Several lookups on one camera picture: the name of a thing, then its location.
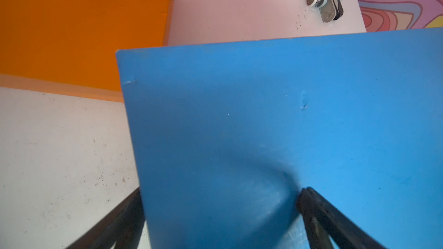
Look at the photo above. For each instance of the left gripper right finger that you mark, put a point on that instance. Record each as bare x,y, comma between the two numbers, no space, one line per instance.
324,224

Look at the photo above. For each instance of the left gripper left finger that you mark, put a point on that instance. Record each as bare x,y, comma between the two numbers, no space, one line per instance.
120,229

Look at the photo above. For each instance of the blue shoebox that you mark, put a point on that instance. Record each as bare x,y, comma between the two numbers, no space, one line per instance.
226,136

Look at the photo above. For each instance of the orange shoebox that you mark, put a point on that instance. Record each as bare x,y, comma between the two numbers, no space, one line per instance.
68,47

